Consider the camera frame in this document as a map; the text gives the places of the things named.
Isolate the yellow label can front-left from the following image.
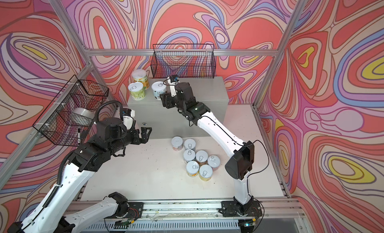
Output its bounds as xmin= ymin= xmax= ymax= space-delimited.
xmin=186 ymin=160 xmax=200 ymax=177

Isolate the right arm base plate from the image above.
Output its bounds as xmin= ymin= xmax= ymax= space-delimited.
xmin=218 ymin=199 xmax=263 ymax=219

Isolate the black wire basket left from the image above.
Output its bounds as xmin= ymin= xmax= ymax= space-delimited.
xmin=33 ymin=76 xmax=109 ymax=146

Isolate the yellow orange label can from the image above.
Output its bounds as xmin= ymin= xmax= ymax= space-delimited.
xmin=131 ymin=69 xmax=150 ymax=90

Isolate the yellow label can front-right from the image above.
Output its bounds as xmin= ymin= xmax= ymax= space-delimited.
xmin=199 ymin=164 xmax=213 ymax=182

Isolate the black marker pen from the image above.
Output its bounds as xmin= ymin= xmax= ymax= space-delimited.
xmin=77 ymin=128 xmax=82 ymax=145

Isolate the black wire basket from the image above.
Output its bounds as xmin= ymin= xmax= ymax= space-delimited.
xmin=33 ymin=76 xmax=109 ymax=146
xmin=151 ymin=43 xmax=216 ymax=79

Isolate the black wire basket back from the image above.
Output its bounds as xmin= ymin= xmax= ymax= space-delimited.
xmin=151 ymin=43 xmax=216 ymax=79

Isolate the aluminium front rail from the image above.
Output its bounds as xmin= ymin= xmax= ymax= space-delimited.
xmin=64 ymin=198 xmax=307 ymax=222

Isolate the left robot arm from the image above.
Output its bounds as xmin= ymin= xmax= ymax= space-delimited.
xmin=7 ymin=116 xmax=152 ymax=233

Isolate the teal label can back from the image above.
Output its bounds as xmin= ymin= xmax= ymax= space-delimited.
xmin=184 ymin=138 xmax=197 ymax=151

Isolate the green label can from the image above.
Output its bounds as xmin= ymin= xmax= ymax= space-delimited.
xmin=128 ymin=82 xmax=146 ymax=101

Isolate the pink label can plain lid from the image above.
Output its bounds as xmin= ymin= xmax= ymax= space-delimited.
xmin=171 ymin=136 xmax=184 ymax=151

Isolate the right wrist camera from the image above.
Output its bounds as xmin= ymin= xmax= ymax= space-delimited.
xmin=167 ymin=75 xmax=179 ymax=97

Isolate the red label can right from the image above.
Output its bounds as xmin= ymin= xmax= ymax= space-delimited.
xmin=207 ymin=155 xmax=221 ymax=171

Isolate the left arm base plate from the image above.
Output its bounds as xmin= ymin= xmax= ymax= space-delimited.
xmin=108 ymin=202 xmax=144 ymax=220

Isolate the grey metal cabinet box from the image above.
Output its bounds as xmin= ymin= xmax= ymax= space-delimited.
xmin=127 ymin=77 xmax=229 ymax=139

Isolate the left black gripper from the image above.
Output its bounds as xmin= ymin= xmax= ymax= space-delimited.
xmin=106 ymin=125 xmax=153 ymax=157

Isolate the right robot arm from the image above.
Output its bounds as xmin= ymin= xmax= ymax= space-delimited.
xmin=160 ymin=81 xmax=255 ymax=209

